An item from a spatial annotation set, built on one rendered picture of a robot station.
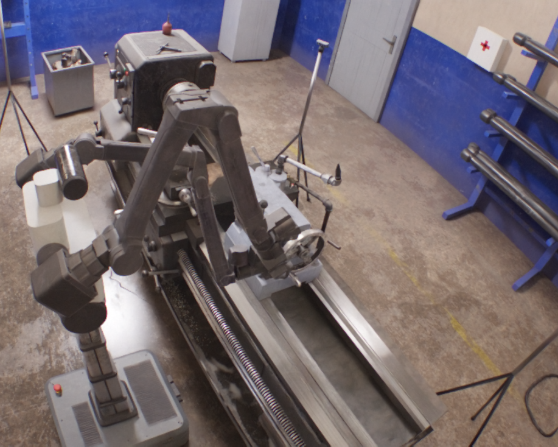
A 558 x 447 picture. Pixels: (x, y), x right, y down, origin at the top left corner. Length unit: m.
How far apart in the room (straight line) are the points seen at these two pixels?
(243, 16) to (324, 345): 4.84
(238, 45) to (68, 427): 5.21
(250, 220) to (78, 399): 1.49
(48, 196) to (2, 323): 1.91
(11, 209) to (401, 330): 3.15
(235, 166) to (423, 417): 1.24
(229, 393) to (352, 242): 1.88
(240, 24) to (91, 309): 5.11
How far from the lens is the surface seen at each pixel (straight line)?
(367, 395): 1.86
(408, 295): 3.34
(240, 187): 0.99
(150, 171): 0.86
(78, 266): 0.98
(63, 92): 4.67
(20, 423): 2.58
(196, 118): 0.81
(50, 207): 1.13
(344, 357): 1.92
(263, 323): 1.76
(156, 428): 2.16
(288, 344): 1.76
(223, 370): 2.14
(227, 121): 0.83
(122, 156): 1.33
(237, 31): 6.05
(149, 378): 2.27
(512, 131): 4.01
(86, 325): 1.41
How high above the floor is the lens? 2.29
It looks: 42 degrees down
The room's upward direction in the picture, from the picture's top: 14 degrees clockwise
